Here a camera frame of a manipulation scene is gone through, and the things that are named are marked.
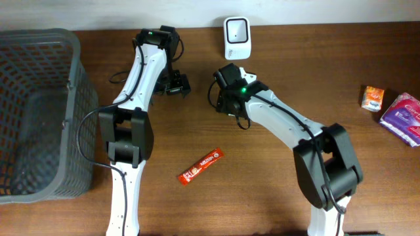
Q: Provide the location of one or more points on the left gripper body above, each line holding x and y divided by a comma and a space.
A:
177, 86

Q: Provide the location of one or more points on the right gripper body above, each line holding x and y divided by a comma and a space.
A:
225, 103

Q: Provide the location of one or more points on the red Nescafe coffee sachet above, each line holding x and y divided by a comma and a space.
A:
192, 172

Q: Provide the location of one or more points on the small orange box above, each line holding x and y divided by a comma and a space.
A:
372, 99

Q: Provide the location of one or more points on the red purple Carefree pad pack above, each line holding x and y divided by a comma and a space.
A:
402, 119

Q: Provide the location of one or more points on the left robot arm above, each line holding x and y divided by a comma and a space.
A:
125, 125

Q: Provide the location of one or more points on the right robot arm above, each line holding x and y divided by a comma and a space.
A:
327, 168

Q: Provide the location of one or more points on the white barcode scanner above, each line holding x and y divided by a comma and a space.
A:
237, 38

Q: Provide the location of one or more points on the grey plastic mesh basket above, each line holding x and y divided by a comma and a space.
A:
47, 135

